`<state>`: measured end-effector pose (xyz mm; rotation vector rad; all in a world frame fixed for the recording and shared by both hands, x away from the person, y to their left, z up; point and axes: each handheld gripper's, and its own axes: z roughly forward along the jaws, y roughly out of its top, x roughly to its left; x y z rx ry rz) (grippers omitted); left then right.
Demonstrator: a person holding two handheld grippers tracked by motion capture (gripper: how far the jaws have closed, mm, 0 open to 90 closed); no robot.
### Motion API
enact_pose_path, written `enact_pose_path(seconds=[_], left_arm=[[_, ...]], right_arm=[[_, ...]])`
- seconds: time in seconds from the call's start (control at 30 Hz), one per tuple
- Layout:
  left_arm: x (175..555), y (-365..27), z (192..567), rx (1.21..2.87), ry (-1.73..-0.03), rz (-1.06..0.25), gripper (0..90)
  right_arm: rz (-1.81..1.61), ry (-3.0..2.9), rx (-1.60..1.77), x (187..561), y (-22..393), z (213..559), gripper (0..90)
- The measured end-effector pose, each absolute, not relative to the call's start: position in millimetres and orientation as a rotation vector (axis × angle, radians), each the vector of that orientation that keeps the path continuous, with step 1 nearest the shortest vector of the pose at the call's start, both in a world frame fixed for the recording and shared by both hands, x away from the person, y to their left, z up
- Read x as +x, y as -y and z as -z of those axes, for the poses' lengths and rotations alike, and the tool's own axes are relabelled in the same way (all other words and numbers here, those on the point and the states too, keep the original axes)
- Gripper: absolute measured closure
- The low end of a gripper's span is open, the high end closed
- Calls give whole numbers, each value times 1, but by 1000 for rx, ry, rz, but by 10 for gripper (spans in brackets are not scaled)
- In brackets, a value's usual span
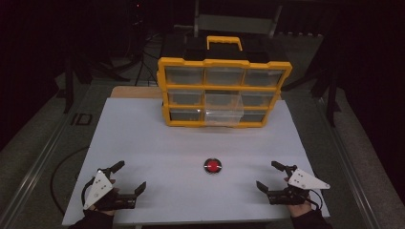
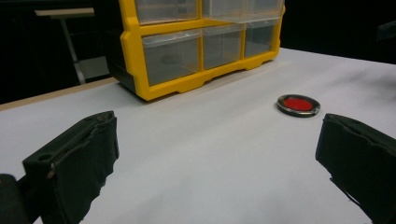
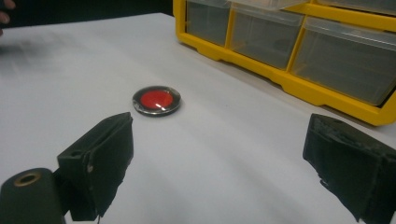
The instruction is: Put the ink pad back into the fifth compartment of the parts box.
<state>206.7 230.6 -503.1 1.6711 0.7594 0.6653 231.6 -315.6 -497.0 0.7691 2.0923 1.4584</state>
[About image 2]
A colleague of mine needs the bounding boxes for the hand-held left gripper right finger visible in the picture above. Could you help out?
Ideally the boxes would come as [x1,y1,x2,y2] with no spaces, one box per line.
[315,113,396,224]

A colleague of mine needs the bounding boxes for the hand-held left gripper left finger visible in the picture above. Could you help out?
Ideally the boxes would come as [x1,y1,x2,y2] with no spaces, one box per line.
[21,110,120,224]

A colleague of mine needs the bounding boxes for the red round lens filter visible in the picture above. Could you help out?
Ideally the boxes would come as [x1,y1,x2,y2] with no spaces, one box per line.
[276,93,321,119]

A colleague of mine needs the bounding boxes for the yellow drawer organizer cabinet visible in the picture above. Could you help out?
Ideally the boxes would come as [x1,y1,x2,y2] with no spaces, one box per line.
[106,0,286,102]

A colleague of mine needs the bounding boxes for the metal stand with wooden top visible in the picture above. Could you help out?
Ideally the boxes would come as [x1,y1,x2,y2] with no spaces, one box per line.
[34,7,110,86]

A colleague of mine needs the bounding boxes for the clear plastic drawer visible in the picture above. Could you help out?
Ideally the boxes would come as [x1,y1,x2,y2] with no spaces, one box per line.
[141,28,204,87]
[202,23,248,71]
[201,0,285,24]
[134,0,200,26]
[244,18,281,59]

